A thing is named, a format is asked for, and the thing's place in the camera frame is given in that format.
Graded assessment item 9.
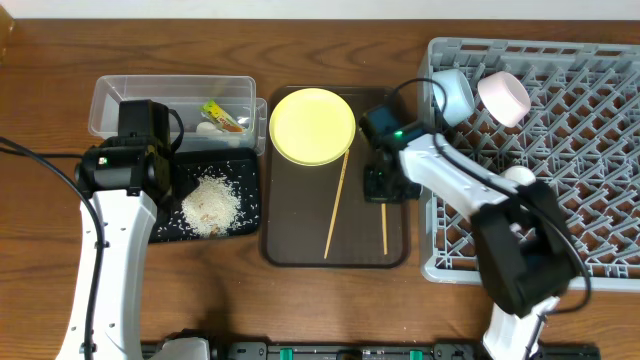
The wooden chopstick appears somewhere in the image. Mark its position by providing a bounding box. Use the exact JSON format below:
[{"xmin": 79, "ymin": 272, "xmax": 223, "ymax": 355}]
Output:
[
  {"xmin": 380, "ymin": 203, "xmax": 388, "ymax": 256},
  {"xmin": 323, "ymin": 149, "xmax": 350, "ymax": 259}
]

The rice grains food waste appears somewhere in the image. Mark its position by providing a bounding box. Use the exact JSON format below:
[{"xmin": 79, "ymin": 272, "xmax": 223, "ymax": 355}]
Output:
[{"xmin": 154, "ymin": 159, "xmax": 260, "ymax": 239}]

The white tissue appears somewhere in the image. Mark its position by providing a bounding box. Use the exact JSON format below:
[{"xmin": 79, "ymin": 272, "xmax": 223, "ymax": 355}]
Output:
[{"xmin": 196, "ymin": 121, "xmax": 220, "ymax": 136}]

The green yellow snack wrapper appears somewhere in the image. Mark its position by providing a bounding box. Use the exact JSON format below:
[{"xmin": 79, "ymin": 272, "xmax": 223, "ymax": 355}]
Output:
[{"xmin": 201, "ymin": 100, "xmax": 245, "ymax": 133}]

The light blue bowl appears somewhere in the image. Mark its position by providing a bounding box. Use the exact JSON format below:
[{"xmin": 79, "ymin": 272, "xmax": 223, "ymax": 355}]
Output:
[{"xmin": 432, "ymin": 69, "xmax": 475, "ymax": 127}]

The white cup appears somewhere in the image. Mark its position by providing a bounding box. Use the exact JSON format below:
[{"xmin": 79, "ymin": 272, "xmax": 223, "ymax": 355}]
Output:
[{"xmin": 501, "ymin": 165, "xmax": 536, "ymax": 186}]

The white bowl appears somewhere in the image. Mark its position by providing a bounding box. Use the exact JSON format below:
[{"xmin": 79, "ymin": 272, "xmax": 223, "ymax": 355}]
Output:
[{"xmin": 477, "ymin": 71, "xmax": 531, "ymax": 128}]

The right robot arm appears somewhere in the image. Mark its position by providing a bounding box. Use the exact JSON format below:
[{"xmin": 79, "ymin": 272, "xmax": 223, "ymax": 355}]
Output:
[{"xmin": 361, "ymin": 121, "xmax": 584, "ymax": 359}]

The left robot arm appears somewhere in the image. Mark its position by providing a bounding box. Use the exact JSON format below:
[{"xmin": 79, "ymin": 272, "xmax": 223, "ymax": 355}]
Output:
[{"xmin": 58, "ymin": 145, "xmax": 188, "ymax": 359}]

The grey dishwasher rack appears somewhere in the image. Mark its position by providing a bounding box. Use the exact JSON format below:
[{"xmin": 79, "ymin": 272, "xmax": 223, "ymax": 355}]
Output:
[{"xmin": 419, "ymin": 37, "xmax": 639, "ymax": 292}]

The black plastic bin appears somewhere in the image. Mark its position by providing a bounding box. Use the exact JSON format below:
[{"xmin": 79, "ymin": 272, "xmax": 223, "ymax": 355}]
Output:
[{"xmin": 148, "ymin": 147, "xmax": 262, "ymax": 244}]

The brown serving tray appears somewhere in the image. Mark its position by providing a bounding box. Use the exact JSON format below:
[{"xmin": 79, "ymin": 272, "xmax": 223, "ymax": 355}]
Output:
[{"xmin": 258, "ymin": 85, "xmax": 411, "ymax": 269}]

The clear plastic bin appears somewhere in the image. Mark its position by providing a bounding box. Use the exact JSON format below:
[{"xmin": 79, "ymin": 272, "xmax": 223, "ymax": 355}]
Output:
[{"xmin": 88, "ymin": 75, "xmax": 267, "ymax": 155}]

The yellow plate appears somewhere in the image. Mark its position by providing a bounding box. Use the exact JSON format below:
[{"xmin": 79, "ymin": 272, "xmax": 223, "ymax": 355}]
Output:
[{"xmin": 269, "ymin": 88, "xmax": 356, "ymax": 166}]

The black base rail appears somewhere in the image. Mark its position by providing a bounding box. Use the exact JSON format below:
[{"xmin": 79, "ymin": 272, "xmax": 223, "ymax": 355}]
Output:
[{"xmin": 139, "ymin": 327, "xmax": 601, "ymax": 360}]

